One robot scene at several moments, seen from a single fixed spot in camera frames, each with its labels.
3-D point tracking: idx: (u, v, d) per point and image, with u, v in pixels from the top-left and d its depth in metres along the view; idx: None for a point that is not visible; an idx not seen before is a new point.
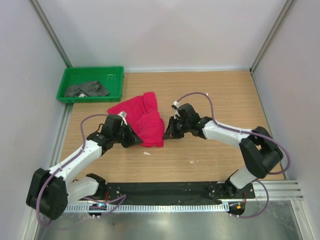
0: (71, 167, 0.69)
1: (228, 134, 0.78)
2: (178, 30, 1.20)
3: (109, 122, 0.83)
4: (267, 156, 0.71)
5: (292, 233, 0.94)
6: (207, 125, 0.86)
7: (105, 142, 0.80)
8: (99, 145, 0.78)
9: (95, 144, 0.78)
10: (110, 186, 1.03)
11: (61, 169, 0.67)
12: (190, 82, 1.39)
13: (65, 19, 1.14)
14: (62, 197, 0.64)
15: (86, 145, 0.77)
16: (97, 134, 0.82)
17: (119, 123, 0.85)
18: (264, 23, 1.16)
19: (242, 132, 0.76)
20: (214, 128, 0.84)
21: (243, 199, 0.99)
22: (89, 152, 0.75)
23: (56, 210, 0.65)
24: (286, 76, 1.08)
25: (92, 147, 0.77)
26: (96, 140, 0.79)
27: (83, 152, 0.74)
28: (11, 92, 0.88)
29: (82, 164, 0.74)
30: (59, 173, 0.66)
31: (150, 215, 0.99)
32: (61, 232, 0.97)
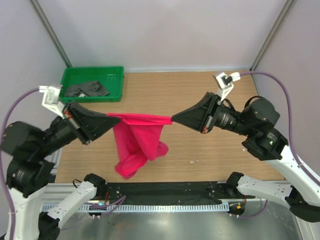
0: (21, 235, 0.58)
1: (309, 186, 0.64)
2: (178, 29, 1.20)
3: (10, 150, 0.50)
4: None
5: (292, 233, 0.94)
6: (283, 155, 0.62)
7: (27, 182, 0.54)
8: (26, 196, 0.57)
9: (21, 196, 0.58)
10: (110, 186, 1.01)
11: None
12: (190, 81, 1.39)
13: (65, 19, 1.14)
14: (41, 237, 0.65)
15: (14, 201, 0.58)
16: (13, 173, 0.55)
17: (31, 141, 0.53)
18: (264, 23, 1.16)
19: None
20: (293, 167, 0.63)
21: (243, 199, 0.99)
22: (22, 209, 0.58)
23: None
24: (287, 76, 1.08)
25: (22, 200, 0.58)
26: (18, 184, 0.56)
27: (18, 214, 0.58)
28: (11, 92, 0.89)
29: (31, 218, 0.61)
30: None
31: (150, 215, 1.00)
32: (62, 232, 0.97)
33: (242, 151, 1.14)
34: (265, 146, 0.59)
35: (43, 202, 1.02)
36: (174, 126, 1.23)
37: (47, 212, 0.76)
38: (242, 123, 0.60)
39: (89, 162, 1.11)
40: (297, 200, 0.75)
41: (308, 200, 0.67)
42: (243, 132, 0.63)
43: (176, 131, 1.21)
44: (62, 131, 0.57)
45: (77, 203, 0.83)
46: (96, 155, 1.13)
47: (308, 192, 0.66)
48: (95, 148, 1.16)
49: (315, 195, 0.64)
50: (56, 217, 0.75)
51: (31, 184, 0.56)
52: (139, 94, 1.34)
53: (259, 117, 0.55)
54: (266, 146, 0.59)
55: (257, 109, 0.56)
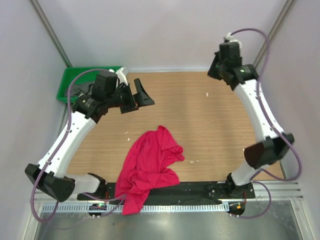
0: (60, 156, 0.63)
1: (259, 118, 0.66)
2: (178, 29, 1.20)
3: (100, 82, 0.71)
4: (271, 158, 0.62)
5: (292, 233, 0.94)
6: (247, 84, 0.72)
7: (94, 108, 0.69)
8: (87, 118, 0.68)
9: (82, 118, 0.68)
10: (110, 186, 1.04)
11: (49, 163, 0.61)
12: (190, 81, 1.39)
13: (65, 19, 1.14)
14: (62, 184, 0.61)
15: (72, 121, 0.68)
16: (83, 99, 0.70)
17: (112, 82, 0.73)
18: (264, 23, 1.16)
19: (273, 129, 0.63)
20: (251, 96, 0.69)
21: (243, 199, 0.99)
22: (76, 130, 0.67)
23: (64, 194, 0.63)
24: (287, 76, 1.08)
25: (80, 122, 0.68)
26: (83, 110, 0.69)
27: (69, 133, 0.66)
28: (11, 92, 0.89)
29: (73, 146, 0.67)
30: (48, 168, 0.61)
31: (150, 215, 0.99)
32: (61, 232, 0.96)
33: (242, 151, 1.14)
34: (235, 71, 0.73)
35: (42, 202, 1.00)
36: (174, 126, 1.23)
37: None
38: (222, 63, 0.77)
39: (89, 162, 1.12)
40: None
41: (257, 138, 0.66)
42: (222, 71, 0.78)
43: (176, 131, 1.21)
44: (123, 95, 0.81)
45: (86, 180, 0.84)
46: (96, 155, 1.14)
47: (258, 127, 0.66)
48: (95, 148, 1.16)
49: (260, 126, 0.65)
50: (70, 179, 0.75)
51: (94, 113, 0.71)
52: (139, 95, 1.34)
53: (225, 47, 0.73)
54: (236, 71, 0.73)
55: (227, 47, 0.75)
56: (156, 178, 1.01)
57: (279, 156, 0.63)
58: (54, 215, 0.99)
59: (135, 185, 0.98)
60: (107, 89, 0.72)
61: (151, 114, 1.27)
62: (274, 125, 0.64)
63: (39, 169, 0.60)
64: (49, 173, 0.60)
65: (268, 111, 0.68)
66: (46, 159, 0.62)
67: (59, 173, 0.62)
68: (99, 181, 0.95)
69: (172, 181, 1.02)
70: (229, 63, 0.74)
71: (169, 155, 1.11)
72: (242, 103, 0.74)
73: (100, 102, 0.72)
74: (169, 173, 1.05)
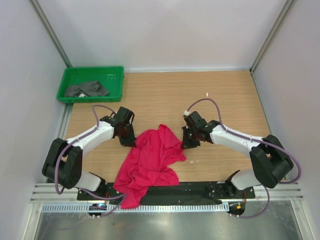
0: (87, 139, 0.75)
1: (238, 140, 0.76)
2: (178, 30, 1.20)
3: (122, 112, 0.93)
4: (278, 167, 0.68)
5: (292, 233, 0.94)
6: (215, 130, 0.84)
7: (117, 124, 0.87)
8: (111, 127, 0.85)
9: (108, 125, 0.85)
10: (110, 186, 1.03)
11: (78, 140, 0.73)
12: (190, 81, 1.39)
13: (65, 19, 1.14)
14: (78, 165, 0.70)
15: (101, 124, 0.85)
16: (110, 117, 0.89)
17: (129, 114, 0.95)
18: (264, 23, 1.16)
19: (252, 140, 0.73)
20: (222, 133, 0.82)
21: (243, 199, 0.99)
22: (102, 130, 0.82)
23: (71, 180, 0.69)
24: (286, 76, 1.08)
25: (105, 126, 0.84)
26: (109, 122, 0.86)
27: (98, 129, 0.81)
28: (11, 92, 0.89)
29: (96, 140, 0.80)
30: (76, 143, 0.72)
31: (150, 215, 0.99)
32: (62, 232, 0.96)
33: None
34: (204, 129, 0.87)
35: (42, 202, 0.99)
36: (174, 126, 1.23)
37: None
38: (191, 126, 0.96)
39: (88, 162, 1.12)
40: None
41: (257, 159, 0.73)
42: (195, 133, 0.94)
43: (176, 131, 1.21)
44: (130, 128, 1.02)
45: (88, 179, 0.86)
46: (96, 156, 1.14)
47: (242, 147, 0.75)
48: (95, 148, 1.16)
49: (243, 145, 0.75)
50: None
51: (114, 129, 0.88)
52: (140, 95, 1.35)
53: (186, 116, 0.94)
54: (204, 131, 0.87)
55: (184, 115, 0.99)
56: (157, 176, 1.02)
57: (283, 159, 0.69)
58: (54, 215, 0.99)
59: (135, 180, 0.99)
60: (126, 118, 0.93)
61: (151, 114, 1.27)
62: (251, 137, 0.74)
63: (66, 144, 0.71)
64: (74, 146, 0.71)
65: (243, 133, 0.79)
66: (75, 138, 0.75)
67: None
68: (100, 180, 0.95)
69: (172, 182, 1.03)
70: (195, 127, 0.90)
71: (171, 154, 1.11)
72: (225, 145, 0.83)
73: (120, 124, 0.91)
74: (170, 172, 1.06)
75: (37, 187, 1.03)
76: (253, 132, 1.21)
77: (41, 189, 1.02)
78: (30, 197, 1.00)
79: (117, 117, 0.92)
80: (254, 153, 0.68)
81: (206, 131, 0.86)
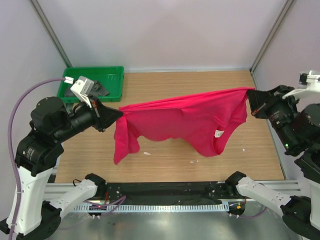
0: (23, 218, 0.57)
1: None
2: (178, 29, 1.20)
3: (36, 123, 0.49)
4: None
5: (292, 233, 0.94)
6: None
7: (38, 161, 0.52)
8: (33, 175, 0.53)
9: (29, 175, 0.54)
10: (110, 186, 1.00)
11: (16, 223, 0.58)
12: (190, 81, 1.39)
13: (65, 19, 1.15)
14: (40, 232, 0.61)
15: (21, 179, 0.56)
16: (24, 149, 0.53)
17: (50, 119, 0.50)
18: (264, 23, 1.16)
19: None
20: None
21: (243, 199, 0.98)
22: (28, 190, 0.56)
23: (49, 229, 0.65)
24: (287, 75, 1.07)
25: (27, 180, 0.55)
26: (28, 162, 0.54)
27: (23, 194, 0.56)
28: (11, 92, 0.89)
29: (35, 199, 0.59)
30: (17, 228, 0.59)
31: (150, 215, 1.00)
32: (61, 232, 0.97)
33: (242, 151, 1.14)
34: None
35: None
36: None
37: (49, 202, 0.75)
38: (291, 128, 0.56)
39: (88, 162, 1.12)
40: (291, 211, 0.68)
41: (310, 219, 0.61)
42: (290, 140, 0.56)
43: None
44: (82, 118, 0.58)
45: (78, 198, 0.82)
46: (96, 155, 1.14)
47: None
48: (95, 148, 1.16)
49: None
50: (58, 206, 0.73)
51: (40, 162, 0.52)
52: (139, 95, 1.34)
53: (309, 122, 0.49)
54: None
55: (311, 112, 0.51)
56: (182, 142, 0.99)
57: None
58: None
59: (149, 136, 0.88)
60: (51, 128, 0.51)
61: None
62: None
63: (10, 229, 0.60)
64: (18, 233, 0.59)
65: None
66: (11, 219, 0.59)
67: (31, 228, 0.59)
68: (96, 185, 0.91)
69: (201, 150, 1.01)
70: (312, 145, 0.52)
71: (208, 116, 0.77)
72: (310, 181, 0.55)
73: (47, 147, 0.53)
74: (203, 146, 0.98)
75: None
76: (253, 132, 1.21)
77: None
78: None
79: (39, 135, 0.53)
80: None
81: None
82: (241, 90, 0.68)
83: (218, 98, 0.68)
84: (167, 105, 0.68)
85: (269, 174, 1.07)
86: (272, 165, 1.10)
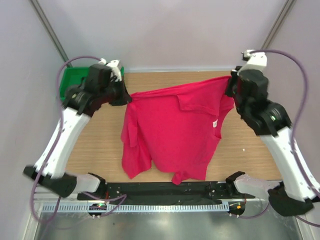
0: (56, 159, 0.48)
1: (295, 176, 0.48)
2: (178, 29, 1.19)
3: (92, 72, 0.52)
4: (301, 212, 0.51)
5: (292, 233, 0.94)
6: (280, 135, 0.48)
7: (86, 104, 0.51)
8: (79, 114, 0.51)
9: (74, 115, 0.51)
10: (110, 186, 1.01)
11: (45, 165, 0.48)
12: (190, 81, 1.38)
13: (65, 19, 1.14)
14: (62, 184, 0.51)
15: (64, 119, 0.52)
16: (74, 92, 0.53)
17: (106, 73, 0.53)
18: (265, 23, 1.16)
19: (312, 188, 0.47)
20: (286, 150, 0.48)
21: (243, 199, 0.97)
22: (69, 129, 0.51)
23: (66, 190, 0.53)
24: (287, 75, 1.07)
25: (72, 118, 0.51)
26: (74, 107, 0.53)
27: (62, 133, 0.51)
28: (11, 92, 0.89)
29: (69, 145, 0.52)
30: (46, 171, 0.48)
31: (150, 215, 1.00)
32: (62, 232, 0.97)
33: (242, 150, 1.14)
34: (263, 116, 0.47)
35: (42, 202, 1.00)
36: None
37: None
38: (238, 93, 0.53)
39: (88, 162, 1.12)
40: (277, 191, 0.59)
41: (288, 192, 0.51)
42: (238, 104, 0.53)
43: None
44: (115, 90, 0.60)
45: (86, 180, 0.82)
46: (96, 155, 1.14)
47: (290, 181, 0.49)
48: (95, 148, 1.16)
49: (297, 186, 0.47)
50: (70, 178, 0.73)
51: (88, 106, 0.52)
52: None
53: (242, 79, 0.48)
54: (265, 116, 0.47)
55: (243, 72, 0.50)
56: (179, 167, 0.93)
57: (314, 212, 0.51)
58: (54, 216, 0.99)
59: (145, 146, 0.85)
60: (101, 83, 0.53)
61: None
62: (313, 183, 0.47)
63: (35, 173, 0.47)
64: (45, 176, 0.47)
65: (305, 163, 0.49)
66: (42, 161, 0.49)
67: (58, 174, 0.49)
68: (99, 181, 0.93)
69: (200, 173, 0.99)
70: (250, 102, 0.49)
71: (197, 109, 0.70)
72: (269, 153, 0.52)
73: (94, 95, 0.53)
74: (200, 163, 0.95)
75: None
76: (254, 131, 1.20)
77: None
78: None
79: (86, 84, 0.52)
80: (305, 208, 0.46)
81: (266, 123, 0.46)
82: (219, 79, 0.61)
83: (200, 88, 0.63)
84: (168, 91, 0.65)
85: (269, 174, 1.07)
86: (272, 165, 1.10)
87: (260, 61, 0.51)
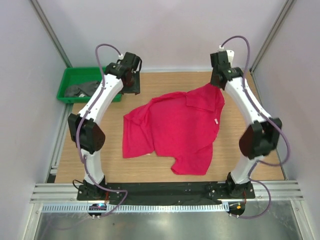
0: (98, 107, 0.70)
1: (247, 107, 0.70)
2: (178, 30, 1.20)
3: (128, 57, 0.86)
4: (264, 146, 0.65)
5: (292, 233, 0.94)
6: (234, 80, 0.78)
7: (124, 71, 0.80)
8: (118, 78, 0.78)
9: (114, 77, 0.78)
10: (110, 186, 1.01)
11: (89, 111, 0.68)
12: (190, 81, 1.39)
13: (65, 19, 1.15)
14: (99, 132, 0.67)
15: (106, 81, 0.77)
16: (114, 65, 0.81)
17: (137, 59, 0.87)
18: (264, 23, 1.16)
19: (260, 115, 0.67)
20: (238, 89, 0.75)
21: (243, 199, 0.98)
22: (110, 87, 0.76)
23: (99, 142, 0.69)
24: (287, 75, 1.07)
25: (112, 81, 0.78)
26: (114, 72, 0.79)
27: (104, 89, 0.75)
28: (11, 92, 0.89)
29: (108, 100, 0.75)
30: (88, 115, 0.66)
31: (150, 215, 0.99)
32: (61, 232, 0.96)
33: None
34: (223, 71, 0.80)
35: (42, 202, 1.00)
36: None
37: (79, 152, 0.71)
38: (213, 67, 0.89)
39: None
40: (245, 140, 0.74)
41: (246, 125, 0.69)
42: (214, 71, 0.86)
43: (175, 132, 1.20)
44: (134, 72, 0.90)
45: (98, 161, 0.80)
46: None
47: (246, 114, 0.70)
48: None
49: (248, 112, 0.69)
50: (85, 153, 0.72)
51: (123, 75, 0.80)
52: (140, 95, 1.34)
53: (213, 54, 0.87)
54: (223, 70, 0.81)
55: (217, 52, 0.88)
56: (182, 152, 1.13)
57: (271, 144, 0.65)
58: (54, 216, 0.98)
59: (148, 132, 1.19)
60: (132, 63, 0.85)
61: None
62: (260, 111, 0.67)
63: (80, 118, 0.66)
64: (89, 119, 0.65)
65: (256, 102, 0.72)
66: (86, 108, 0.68)
67: (97, 121, 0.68)
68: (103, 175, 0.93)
69: (199, 168, 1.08)
70: (218, 67, 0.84)
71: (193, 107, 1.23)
72: (232, 97, 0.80)
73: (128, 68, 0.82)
74: (200, 153, 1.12)
75: (37, 187, 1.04)
76: None
77: (41, 189, 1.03)
78: (30, 197, 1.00)
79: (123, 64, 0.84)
80: (253, 128, 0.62)
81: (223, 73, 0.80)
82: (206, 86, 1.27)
83: (197, 92, 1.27)
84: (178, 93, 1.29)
85: (268, 174, 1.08)
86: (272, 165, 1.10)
87: (230, 52, 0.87)
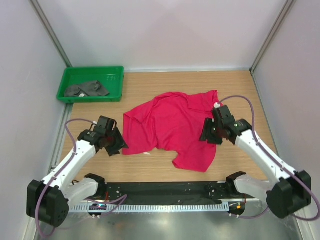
0: (66, 174, 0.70)
1: (267, 162, 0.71)
2: (178, 30, 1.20)
3: (102, 122, 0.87)
4: (297, 204, 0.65)
5: (292, 233, 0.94)
6: (244, 135, 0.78)
7: (97, 139, 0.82)
8: (91, 145, 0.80)
9: (87, 144, 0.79)
10: (110, 186, 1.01)
11: (55, 177, 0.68)
12: (190, 81, 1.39)
13: (65, 19, 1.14)
14: (61, 203, 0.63)
15: (78, 146, 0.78)
16: (88, 132, 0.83)
17: (111, 123, 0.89)
18: (264, 23, 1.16)
19: (283, 171, 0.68)
20: (251, 144, 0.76)
21: (243, 199, 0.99)
22: (82, 153, 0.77)
23: (59, 215, 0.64)
24: (287, 75, 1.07)
25: (85, 147, 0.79)
26: (87, 139, 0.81)
27: (76, 155, 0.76)
28: (11, 92, 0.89)
29: (77, 166, 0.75)
30: (53, 183, 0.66)
31: (150, 215, 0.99)
32: (61, 232, 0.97)
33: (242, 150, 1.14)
34: (232, 128, 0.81)
35: None
36: None
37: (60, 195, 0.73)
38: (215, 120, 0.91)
39: (88, 162, 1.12)
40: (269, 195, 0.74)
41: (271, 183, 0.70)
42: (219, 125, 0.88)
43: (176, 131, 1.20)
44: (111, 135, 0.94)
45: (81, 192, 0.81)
46: (96, 155, 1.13)
47: (268, 170, 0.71)
48: None
49: (269, 169, 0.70)
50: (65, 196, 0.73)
51: (97, 144, 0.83)
52: (140, 95, 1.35)
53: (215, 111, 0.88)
54: (231, 127, 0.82)
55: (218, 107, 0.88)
56: (185, 148, 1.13)
57: (304, 199, 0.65)
58: None
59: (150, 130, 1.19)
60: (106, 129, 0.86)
61: None
62: (283, 166, 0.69)
63: (43, 186, 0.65)
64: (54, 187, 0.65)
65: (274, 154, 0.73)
66: (51, 175, 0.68)
67: (62, 189, 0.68)
68: (97, 183, 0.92)
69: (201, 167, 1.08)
70: (222, 122, 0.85)
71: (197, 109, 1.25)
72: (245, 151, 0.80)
73: (102, 136, 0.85)
74: (202, 150, 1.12)
75: None
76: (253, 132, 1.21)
77: None
78: None
79: (97, 130, 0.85)
80: (280, 187, 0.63)
81: (233, 131, 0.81)
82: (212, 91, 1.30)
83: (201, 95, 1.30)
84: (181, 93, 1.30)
85: None
86: None
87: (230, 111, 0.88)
